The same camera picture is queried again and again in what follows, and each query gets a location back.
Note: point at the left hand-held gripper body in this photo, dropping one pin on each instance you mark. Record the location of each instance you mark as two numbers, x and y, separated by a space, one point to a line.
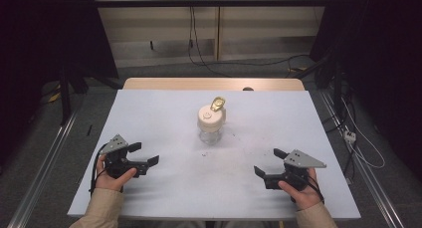
119 161

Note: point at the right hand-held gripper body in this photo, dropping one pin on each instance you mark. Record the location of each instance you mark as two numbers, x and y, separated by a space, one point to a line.
295 171

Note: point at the clear bottle with cream lid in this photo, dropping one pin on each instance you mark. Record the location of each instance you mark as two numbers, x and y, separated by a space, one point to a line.
210 120

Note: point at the person's left hand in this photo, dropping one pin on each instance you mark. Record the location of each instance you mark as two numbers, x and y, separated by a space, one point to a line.
111 181

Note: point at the person's right hand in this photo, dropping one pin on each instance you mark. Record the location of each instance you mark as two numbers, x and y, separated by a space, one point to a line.
307 196

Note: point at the white board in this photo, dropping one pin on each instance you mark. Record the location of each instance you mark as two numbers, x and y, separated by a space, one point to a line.
185 181

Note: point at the white power strip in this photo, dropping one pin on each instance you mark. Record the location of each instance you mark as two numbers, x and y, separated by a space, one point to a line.
349 136

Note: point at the dark round table grommet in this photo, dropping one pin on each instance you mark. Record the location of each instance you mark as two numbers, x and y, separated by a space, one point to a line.
248 88

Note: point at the wooden table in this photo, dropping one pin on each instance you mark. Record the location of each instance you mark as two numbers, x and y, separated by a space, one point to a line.
199 83

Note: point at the yellow floor tape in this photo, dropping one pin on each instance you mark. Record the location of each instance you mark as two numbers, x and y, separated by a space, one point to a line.
54 97

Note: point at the wooden vertical strip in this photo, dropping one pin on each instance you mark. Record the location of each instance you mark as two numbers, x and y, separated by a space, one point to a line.
217 25

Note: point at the black horizontal bar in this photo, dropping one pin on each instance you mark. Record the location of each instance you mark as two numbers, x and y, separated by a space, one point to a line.
199 2

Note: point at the metal floor rail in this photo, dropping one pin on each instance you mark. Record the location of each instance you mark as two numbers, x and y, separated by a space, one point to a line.
365 175
43 168

